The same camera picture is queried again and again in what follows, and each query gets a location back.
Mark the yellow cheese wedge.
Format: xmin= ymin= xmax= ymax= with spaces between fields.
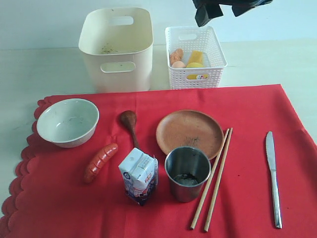
xmin=187 ymin=51 xmax=203 ymax=64

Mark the wooden chopstick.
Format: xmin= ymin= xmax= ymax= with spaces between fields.
xmin=204 ymin=127 xmax=233 ymax=232
xmin=190 ymin=128 xmax=230 ymax=230

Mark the wooden chopstick right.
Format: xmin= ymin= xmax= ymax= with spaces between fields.
xmin=204 ymin=127 xmax=233 ymax=232

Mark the small milk carton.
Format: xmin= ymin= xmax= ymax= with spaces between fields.
xmin=118 ymin=148 xmax=158 ymax=206

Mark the red toy sausage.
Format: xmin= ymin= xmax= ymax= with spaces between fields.
xmin=83 ymin=143 xmax=118 ymax=184

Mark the white ceramic bowl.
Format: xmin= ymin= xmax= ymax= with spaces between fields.
xmin=36 ymin=98 xmax=100 ymax=148

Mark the white perforated plastic basket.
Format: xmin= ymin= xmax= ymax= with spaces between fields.
xmin=165 ymin=26 xmax=227 ymax=89

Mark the dark wooden spoon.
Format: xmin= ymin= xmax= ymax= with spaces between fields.
xmin=119 ymin=110 xmax=140 ymax=149

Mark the brown wooden plate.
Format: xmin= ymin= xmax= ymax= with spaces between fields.
xmin=156 ymin=110 xmax=224 ymax=159

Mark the cream plastic bin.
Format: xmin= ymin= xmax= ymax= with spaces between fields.
xmin=78 ymin=7 xmax=154 ymax=92

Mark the brown egg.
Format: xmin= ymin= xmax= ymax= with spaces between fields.
xmin=171 ymin=60 xmax=186 ymax=68

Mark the fried breaded nugget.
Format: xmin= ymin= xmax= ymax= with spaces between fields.
xmin=169 ymin=48 xmax=184 ymax=65

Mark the wooden chopstick left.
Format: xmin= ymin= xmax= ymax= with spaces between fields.
xmin=190 ymin=128 xmax=230 ymax=230

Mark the yellow lemon with sticker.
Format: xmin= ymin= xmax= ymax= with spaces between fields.
xmin=186 ymin=63 xmax=204 ymax=80

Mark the stainless steel table knife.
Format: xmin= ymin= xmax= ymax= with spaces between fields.
xmin=265 ymin=131 xmax=282 ymax=229

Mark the red scalloped tablecloth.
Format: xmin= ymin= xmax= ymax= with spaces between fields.
xmin=0 ymin=84 xmax=317 ymax=238

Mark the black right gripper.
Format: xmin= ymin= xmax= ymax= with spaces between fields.
xmin=193 ymin=0 xmax=272 ymax=27

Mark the stainless steel cup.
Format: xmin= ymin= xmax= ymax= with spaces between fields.
xmin=164 ymin=146 xmax=211 ymax=203

